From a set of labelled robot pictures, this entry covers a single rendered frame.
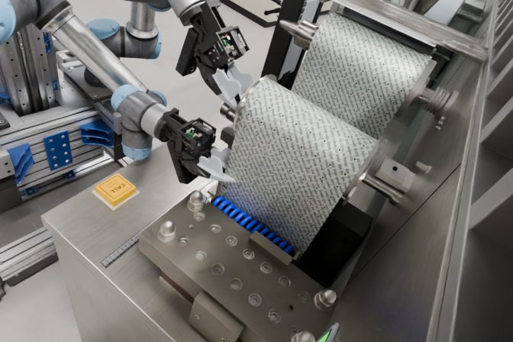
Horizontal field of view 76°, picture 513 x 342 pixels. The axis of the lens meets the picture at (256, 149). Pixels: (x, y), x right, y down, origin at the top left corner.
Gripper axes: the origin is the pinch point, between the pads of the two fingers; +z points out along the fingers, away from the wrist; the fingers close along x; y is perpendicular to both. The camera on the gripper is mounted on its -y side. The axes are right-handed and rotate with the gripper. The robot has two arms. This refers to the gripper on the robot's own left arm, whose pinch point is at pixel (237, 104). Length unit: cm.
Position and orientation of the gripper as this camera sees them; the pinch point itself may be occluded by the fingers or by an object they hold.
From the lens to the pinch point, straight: 70.7
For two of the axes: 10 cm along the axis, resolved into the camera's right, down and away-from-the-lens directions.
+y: 7.1, -2.2, -6.7
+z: 4.6, 8.6, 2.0
